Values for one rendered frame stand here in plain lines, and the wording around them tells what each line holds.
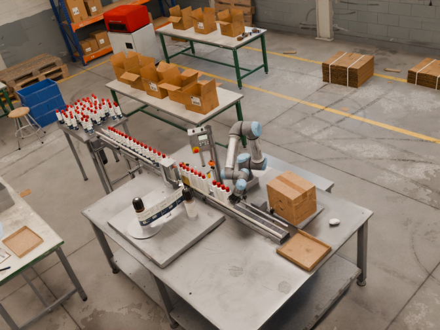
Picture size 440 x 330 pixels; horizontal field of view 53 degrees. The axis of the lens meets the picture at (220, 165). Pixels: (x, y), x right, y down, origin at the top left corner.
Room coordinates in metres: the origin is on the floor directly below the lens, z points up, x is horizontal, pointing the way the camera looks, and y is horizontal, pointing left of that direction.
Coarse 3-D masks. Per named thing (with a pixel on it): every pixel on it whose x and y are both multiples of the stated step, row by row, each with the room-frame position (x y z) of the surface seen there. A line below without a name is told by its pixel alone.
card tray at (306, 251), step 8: (304, 232) 2.37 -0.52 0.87; (296, 240) 2.34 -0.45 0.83; (304, 240) 2.32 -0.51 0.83; (312, 240) 2.31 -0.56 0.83; (320, 240) 2.26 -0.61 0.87; (280, 248) 2.30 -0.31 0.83; (288, 248) 2.28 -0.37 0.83; (296, 248) 2.27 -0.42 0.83; (304, 248) 2.25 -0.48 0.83; (312, 248) 2.23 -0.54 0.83; (320, 248) 2.22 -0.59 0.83; (328, 248) 2.17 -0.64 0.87; (288, 256) 2.18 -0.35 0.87; (296, 256) 2.19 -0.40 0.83; (304, 256) 2.17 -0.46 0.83; (312, 256) 2.16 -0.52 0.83; (320, 256) 2.11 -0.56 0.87; (304, 264) 2.10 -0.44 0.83; (312, 264) 2.06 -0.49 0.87
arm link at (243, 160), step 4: (240, 156) 3.18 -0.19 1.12; (244, 156) 3.16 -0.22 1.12; (248, 156) 3.15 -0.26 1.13; (240, 160) 3.13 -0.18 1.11; (244, 160) 3.12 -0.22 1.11; (248, 160) 3.12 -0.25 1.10; (240, 164) 3.13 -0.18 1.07; (244, 164) 3.12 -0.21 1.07; (248, 164) 3.10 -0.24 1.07; (240, 168) 3.13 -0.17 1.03; (248, 168) 3.11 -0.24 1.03
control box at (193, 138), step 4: (192, 128) 3.21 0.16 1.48; (196, 128) 3.20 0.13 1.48; (188, 132) 3.16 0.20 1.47; (196, 132) 3.13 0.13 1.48; (200, 132) 3.13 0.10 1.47; (204, 132) 3.12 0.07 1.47; (192, 136) 3.12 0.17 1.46; (196, 136) 3.12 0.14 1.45; (208, 136) 3.12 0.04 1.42; (192, 140) 3.12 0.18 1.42; (196, 140) 3.12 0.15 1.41; (204, 140) 3.12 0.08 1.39; (192, 144) 3.12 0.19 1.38; (196, 144) 3.12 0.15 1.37; (192, 148) 3.12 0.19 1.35; (196, 148) 3.12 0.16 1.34; (200, 148) 3.12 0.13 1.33; (204, 148) 3.12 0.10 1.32; (208, 148) 3.12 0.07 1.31; (192, 152) 3.12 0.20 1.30
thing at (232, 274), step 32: (192, 160) 3.72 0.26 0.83; (224, 160) 3.60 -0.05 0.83; (128, 192) 3.40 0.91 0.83; (256, 192) 3.00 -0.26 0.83; (320, 192) 2.83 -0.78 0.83; (96, 224) 3.03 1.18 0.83; (224, 224) 2.69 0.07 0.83; (288, 224) 2.54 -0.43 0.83; (320, 224) 2.46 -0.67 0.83; (352, 224) 2.39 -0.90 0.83; (192, 256) 2.41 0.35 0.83; (224, 256) 2.34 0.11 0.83; (256, 256) 2.27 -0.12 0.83; (192, 288) 2.10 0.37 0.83; (224, 288) 2.04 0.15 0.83; (256, 288) 1.99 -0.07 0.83; (288, 288) 1.93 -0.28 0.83; (224, 320) 1.79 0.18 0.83; (256, 320) 1.74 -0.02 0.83
